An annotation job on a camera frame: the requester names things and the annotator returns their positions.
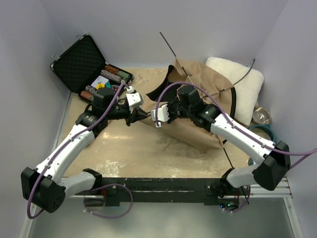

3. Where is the grey chip stack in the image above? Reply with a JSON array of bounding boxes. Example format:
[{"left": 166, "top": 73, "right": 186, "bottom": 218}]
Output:
[{"left": 101, "top": 69, "right": 126, "bottom": 84}]

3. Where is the yellow round sticker card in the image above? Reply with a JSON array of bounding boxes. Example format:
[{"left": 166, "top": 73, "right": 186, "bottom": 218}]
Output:
[{"left": 96, "top": 83, "right": 105, "bottom": 90}]

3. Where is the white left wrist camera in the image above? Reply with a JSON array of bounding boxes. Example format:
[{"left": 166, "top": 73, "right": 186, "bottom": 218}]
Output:
[{"left": 126, "top": 86, "right": 144, "bottom": 109}]

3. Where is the beige fabric pet tent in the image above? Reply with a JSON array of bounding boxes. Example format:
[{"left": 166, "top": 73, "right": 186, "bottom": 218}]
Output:
[{"left": 142, "top": 59, "right": 237, "bottom": 150}]

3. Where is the brown chip stack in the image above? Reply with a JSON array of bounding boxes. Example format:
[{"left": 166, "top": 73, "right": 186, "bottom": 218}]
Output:
[{"left": 105, "top": 64, "right": 120, "bottom": 74}]

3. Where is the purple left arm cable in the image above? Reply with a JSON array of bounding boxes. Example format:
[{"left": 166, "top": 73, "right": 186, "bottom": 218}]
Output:
[{"left": 26, "top": 83, "right": 132, "bottom": 220}]

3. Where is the aluminium frame rail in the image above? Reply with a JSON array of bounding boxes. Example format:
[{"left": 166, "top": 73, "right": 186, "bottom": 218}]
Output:
[{"left": 19, "top": 178, "right": 302, "bottom": 238}]

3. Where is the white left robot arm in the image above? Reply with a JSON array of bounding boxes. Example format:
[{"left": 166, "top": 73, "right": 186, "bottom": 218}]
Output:
[{"left": 21, "top": 86, "right": 147, "bottom": 219}]

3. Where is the black poker chip case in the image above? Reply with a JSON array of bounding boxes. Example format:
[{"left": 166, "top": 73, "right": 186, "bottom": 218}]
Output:
[{"left": 50, "top": 34, "right": 134, "bottom": 103}]

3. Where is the clear glass bowl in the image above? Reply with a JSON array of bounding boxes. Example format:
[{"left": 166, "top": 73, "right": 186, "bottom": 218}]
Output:
[{"left": 252, "top": 106, "right": 271, "bottom": 125}]

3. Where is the black tent pole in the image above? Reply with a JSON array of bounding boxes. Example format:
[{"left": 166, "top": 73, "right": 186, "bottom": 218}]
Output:
[
  {"left": 143, "top": 59, "right": 256, "bottom": 119},
  {"left": 159, "top": 31, "right": 233, "bottom": 169}
]

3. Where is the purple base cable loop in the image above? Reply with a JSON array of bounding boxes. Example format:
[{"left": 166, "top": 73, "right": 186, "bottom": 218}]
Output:
[{"left": 83, "top": 182, "right": 134, "bottom": 219}]

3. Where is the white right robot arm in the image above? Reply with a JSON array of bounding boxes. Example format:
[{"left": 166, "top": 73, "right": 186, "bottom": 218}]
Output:
[{"left": 158, "top": 85, "right": 290, "bottom": 195}]

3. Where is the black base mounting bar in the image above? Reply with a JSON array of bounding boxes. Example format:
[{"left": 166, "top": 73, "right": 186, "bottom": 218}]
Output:
[{"left": 100, "top": 177, "right": 250, "bottom": 207}]

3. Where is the green chip stack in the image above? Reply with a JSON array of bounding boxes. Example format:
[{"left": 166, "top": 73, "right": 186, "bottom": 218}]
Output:
[{"left": 117, "top": 70, "right": 132, "bottom": 81}]

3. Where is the white fluffy pillow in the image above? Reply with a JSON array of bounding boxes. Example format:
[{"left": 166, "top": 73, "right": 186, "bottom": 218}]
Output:
[{"left": 206, "top": 57, "right": 264, "bottom": 126}]

